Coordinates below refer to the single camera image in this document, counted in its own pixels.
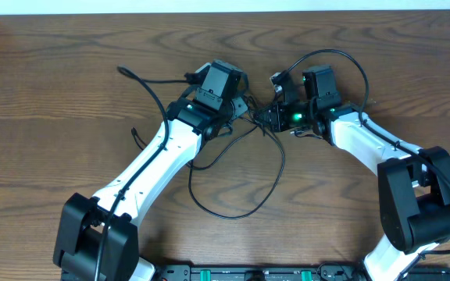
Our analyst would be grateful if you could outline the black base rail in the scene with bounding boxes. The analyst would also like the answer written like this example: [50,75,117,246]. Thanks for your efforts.
[59,261,450,281]

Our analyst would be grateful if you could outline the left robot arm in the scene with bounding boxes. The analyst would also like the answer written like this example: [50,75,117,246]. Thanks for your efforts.
[52,59,246,280]

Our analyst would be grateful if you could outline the left camera black cable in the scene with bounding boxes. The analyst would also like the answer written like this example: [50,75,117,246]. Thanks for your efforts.
[94,65,191,281]

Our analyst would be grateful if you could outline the camera black cable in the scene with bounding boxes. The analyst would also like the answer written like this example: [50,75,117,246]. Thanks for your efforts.
[283,48,450,281]
[94,65,191,281]

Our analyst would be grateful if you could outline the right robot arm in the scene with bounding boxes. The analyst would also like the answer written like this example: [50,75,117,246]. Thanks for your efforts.
[255,65,450,280]

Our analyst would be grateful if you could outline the right camera black cable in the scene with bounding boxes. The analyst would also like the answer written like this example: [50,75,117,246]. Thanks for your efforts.
[283,48,450,281]

